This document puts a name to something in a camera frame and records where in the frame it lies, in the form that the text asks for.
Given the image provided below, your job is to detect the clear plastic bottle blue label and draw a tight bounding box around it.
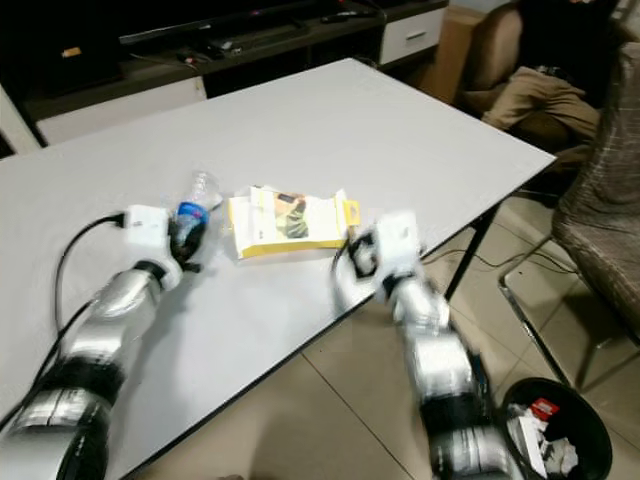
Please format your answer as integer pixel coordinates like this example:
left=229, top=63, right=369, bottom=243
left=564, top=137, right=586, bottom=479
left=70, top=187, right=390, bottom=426
left=172, top=169, right=223, bottom=251

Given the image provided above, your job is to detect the red trash wrapper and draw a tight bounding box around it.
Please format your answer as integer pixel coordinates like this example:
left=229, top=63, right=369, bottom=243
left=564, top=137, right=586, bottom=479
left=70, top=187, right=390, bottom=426
left=531, top=397, right=562, bottom=422

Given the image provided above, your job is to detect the white crumpled paper trash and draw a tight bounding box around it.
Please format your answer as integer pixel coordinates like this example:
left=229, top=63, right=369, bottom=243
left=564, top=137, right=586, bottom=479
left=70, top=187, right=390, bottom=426
left=507, top=412, right=578, bottom=477

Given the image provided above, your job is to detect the black round rubbish bin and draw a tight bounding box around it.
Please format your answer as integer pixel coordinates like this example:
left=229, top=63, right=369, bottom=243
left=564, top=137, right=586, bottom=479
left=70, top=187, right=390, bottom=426
left=500, top=377, right=614, bottom=480

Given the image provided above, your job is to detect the yellow and white package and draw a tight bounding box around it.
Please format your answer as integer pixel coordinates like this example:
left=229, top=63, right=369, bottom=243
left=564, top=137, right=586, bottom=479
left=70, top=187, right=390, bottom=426
left=226, top=185, right=362, bottom=260

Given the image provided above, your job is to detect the black table leg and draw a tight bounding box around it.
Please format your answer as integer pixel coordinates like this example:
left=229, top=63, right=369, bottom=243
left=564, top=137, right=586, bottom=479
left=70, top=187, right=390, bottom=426
left=445, top=205, right=502, bottom=301

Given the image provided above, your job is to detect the dark cabinet with white drawers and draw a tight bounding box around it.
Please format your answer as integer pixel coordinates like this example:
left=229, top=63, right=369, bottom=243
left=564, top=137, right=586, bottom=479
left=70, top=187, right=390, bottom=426
left=15, top=0, right=452, bottom=147

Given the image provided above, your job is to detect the seated person in khaki trousers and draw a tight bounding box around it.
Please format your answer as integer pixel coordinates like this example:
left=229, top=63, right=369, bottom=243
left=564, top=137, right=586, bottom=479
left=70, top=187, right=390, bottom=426
left=480, top=0, right=640, bottom=149

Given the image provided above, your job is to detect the grey wicker chair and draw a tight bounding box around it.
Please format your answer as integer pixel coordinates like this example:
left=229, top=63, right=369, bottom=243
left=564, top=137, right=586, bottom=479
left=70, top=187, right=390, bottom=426
left=498, top=58, right=640, bottom=393

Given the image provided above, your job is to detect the brown armchair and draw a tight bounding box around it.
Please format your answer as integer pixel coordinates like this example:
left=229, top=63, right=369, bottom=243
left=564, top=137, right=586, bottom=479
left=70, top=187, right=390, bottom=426
left=454, top=4, right=527, bottom=111

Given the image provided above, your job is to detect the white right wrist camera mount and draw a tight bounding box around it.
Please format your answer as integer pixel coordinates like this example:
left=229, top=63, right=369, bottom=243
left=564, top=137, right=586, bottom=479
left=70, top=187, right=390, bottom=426
left=368, top=209, right=425, bottom=293

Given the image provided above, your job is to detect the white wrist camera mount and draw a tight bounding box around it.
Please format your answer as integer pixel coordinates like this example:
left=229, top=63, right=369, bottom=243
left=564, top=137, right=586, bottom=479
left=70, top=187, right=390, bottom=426
left=368, top=209, right=425, bottom=293
left=124, top=204, right=179, bottom=269

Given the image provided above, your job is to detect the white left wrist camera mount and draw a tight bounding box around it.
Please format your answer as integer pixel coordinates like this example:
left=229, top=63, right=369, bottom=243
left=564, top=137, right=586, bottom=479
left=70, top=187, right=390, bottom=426
left=124, top=204, right=179, bottom=269

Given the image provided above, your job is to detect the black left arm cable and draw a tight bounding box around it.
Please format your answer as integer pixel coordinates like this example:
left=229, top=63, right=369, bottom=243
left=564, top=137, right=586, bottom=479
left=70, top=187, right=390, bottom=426
left=0, top=211, right=129, bottom=431

